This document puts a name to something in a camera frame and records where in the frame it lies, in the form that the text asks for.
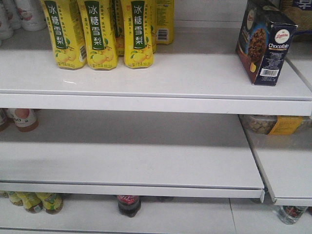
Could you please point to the blue chocolate cookie box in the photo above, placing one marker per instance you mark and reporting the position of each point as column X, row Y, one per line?
column 264, row 39

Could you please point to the white store shelf board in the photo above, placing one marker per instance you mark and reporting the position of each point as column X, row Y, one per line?
column 199, row 72

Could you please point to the white lower shelf board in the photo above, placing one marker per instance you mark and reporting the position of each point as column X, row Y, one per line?
column 131, row 153

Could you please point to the dark cola bottle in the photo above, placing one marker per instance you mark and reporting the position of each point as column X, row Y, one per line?
column 129, row 205

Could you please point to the yellow pear drink bottle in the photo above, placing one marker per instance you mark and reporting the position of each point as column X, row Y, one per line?
column 66, row 33
column 165, row 12
column 99, row 34
column 138, row 49

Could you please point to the yellow packaged food tray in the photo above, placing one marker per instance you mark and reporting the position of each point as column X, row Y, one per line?
column 276, row 125

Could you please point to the green tea bottle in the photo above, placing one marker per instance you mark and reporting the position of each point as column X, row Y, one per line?
column 31, row 202
column 52, row 202

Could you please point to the white right lower shelf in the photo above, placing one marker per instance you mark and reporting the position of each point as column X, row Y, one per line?
column 285, row 164

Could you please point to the biscuit pack blue wrapper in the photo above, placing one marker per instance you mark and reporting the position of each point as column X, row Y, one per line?
column 300, row 12

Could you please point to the white peach drink bottle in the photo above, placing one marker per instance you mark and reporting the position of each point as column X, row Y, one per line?
column 31, row 14

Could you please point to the clear glass jar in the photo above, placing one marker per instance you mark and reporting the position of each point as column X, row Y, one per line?
column 291, row 214

